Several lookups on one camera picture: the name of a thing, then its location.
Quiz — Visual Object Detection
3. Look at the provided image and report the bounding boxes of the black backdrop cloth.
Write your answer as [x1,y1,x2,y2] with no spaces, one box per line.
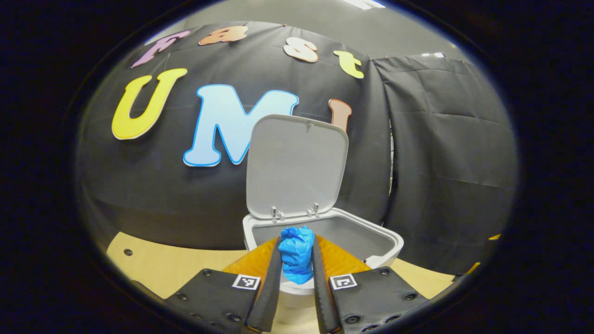
[77,21,518,276]

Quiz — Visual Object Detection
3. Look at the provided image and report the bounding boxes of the blue paper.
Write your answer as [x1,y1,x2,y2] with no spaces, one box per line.
[278,226,316,285]

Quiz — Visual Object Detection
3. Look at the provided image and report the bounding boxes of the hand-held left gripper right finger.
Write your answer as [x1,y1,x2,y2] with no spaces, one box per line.
[311,233,431,334]

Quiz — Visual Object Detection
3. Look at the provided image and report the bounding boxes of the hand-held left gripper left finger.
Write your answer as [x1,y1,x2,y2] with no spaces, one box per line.
[161,236,284,334]

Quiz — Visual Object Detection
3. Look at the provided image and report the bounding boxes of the large ceiling light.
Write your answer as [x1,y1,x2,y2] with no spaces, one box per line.
[342,0,387,10]

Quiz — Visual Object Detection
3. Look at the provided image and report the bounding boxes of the white desktop garbage bin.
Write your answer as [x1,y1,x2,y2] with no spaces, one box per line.
[242,114,405,323]

